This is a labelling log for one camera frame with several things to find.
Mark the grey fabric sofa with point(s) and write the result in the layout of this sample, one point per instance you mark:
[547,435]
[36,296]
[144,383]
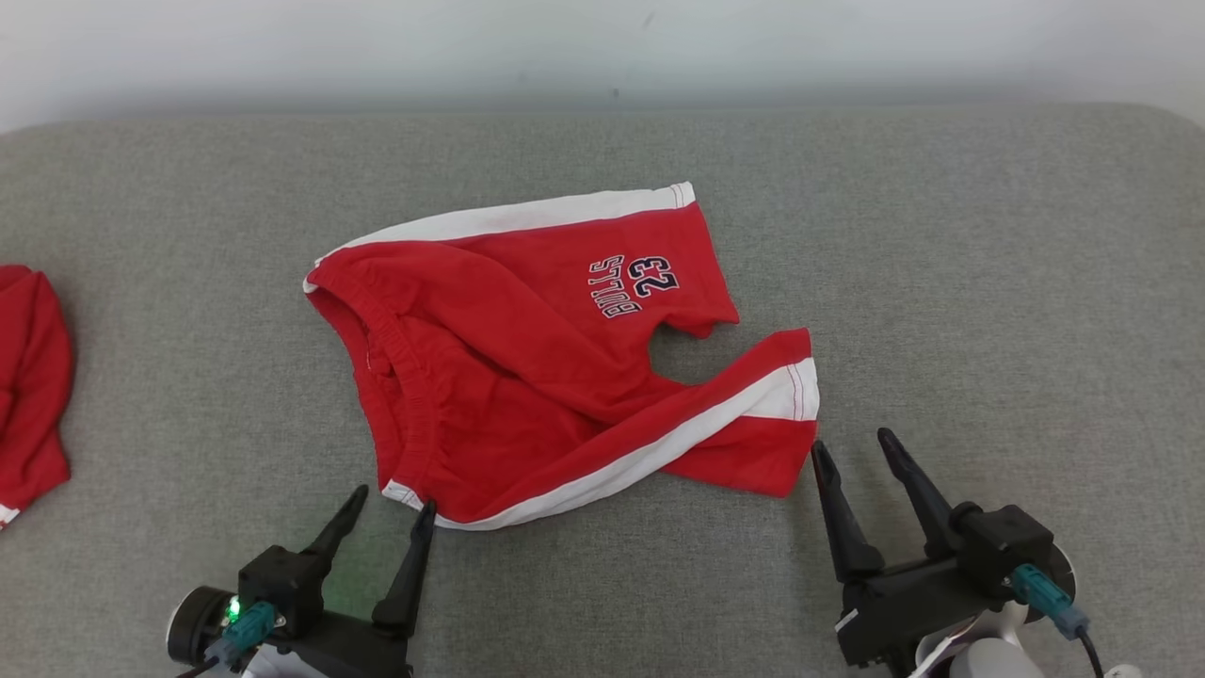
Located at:
[941,282]

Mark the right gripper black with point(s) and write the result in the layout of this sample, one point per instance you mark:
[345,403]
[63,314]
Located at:
[904,612]

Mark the left wrist teal connector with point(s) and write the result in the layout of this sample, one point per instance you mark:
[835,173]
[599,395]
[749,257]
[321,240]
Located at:
[247,629]

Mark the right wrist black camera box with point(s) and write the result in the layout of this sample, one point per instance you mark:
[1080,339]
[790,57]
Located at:
[1003,546]

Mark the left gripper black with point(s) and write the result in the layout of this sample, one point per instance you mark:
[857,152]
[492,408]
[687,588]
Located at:
[348,650]

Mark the red jersey with white sleeves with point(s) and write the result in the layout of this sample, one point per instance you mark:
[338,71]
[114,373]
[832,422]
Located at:
[33,395]

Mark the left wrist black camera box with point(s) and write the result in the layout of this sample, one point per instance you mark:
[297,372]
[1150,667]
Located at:
[282,584]

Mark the red shorts with white stripes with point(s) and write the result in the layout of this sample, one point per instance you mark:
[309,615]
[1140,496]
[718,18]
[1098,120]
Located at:
[527,377]

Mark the right wrist teal connector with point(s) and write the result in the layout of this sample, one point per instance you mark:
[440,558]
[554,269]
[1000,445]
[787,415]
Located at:
[1040,591]

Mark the wrist teal connector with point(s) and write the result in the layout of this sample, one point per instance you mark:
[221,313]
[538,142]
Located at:
[1040,591]
[247,629]

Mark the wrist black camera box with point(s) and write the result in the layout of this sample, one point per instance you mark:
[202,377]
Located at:
[282,584]
[1003,546]

